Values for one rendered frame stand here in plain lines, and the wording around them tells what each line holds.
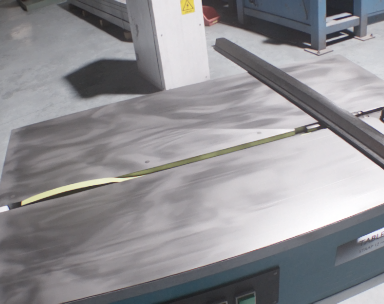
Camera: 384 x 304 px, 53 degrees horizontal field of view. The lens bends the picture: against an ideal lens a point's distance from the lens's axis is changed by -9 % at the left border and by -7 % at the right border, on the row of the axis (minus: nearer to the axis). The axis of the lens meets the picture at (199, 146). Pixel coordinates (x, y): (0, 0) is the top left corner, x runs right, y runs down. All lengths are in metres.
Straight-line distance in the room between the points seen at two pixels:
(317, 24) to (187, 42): 1.07
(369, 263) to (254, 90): 0.47
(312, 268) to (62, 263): 0.38
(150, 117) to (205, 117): 0.12
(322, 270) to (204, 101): 0.47
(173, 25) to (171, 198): 2.07
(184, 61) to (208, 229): 2.22
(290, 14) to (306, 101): 2.66
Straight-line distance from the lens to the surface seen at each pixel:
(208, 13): 4.36
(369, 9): 4.04
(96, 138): 0.87
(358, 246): 0.69
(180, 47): 2.71
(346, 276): 0.74
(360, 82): 1.02
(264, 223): 0.60
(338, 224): 0.61
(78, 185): 0.73
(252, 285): 0.62
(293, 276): 0.65
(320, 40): 3.30
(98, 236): 0.63
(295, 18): 3.49
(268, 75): 1.01
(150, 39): 2.72
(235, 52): 1.16
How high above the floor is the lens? 1.15
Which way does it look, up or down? 32 degrees down
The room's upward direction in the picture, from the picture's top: 8 degrees counter-clockwise
